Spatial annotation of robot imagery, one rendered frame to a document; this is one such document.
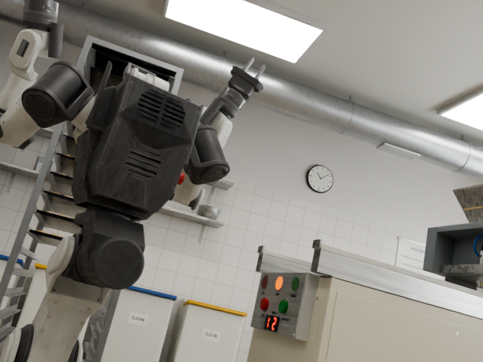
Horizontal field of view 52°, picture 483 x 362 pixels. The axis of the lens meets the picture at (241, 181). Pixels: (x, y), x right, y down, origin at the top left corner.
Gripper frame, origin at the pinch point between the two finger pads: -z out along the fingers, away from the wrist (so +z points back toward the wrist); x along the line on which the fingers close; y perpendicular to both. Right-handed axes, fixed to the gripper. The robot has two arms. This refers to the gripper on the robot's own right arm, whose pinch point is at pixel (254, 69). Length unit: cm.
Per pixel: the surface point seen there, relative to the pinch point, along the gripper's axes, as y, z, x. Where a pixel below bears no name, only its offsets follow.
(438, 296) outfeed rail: -45, 35, -75
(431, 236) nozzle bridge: 19, 9, -85
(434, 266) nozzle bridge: 15, 17, -90
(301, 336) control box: -55, 59, -53
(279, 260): -28, 48, -42
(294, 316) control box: -53, 57, -50
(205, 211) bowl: 322, 43, 23
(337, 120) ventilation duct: 285, -96, -31
